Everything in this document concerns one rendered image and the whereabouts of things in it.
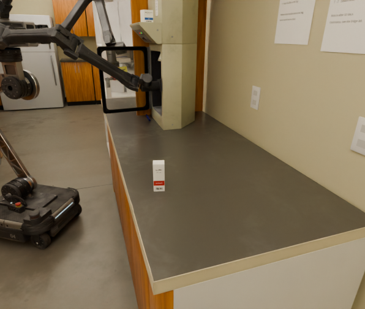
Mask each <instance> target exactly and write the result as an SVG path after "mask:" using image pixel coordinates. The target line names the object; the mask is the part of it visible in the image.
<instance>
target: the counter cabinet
mask: <svg viewBox="0 0 365 309"><path fill-rule="evenodd" d="M107 130H108V126H107ZM108 142H109V149H110V160H111V172H112V179H113V191H114V192H115V196H116V201H117V205H118V210H119V216H120V220H121V226H122V231H123V235H124V241H125V244H126V250H127V255H128V259H129V265H130V271H131V274H132V280H133V283H134V289H135V295H136V298H137V304H138V309H351V308H352V305H353V302H354V299H355V297H356V293H357V291H358V288H359V286H360V283H361V280H362V278H363V275H364V272H365V238H361V239H358V240H354V241H351V242H347V243H343V244H340V245H336V246H331V247H329V248H324V249H322V250H318V251H313V252H311V253H306V254H302V255H299V256H295V257H291V258H288V259H284V260H281V261H277V262H273V263H270V264H266V265H262V266H259V267H255V268H252V269H248V270H244V271H241V272H237V273H232V274H230V275H226V276H223V277H219V278H215V279H212V280H208V281H204V282H201V283H197V284H192V285H190V286H185V287H183V288H179V289H174V290H172V291H167V292H163V293H160V294H156V295H153V292H152V288H151V283H150V281H149V276H148V273H147V269H146V266H145V262H144V259H143V255H142V252H141V248H140V243H139V241H138V236H137V232H136V229H135V225H134V221H133V218H132V214H131V211H130V207H129V203H128V200H127V196H126V192H125V189H124V185H123V182H122V178H121V173H120V171H119V166H118V162H117V159H116V155H115V151H114V148H113V144H112V141H111V137H110V133H109V130H108Z"/></svg>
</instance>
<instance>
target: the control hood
mask: <svg viewBox="0 0 365 309"><path fill-rule="evenodd" d="M130 27H131V28H132V29H133V30H139V29H140V30H141V31H142V32H143V33H144V34H145V36H146V37H147V38H148V39H149V40H150V41H151V42H146V43H151V44H161V43H162V24H161V23H153V22H138V23H133V24H130ZM140 38H141V37H140Z"/></svg>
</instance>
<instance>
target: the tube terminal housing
mask: <svg viewBox="0 0 365 309"><path fill-rule="evenodd" d="M148 10H153V23H161V24H162V43H161V44H151V43H149V47H150V55H151V51H158V52H160V54H161V78H162V116H160V115H159V114H158V113H157V112H156V111H155V110H154V109H153V107H152V109H151V116H152V117H153V118H154V120H155V121H156V122H157V123H158V125H159V126H160V127H161V128H162V129H163V130H171V129H181V128H183V127H185V126H187V125H188V124H190V123H191V122H193V121H195V89H196V68H197V28H198V0H158V16H156V8H155V0H148Z"/></svg>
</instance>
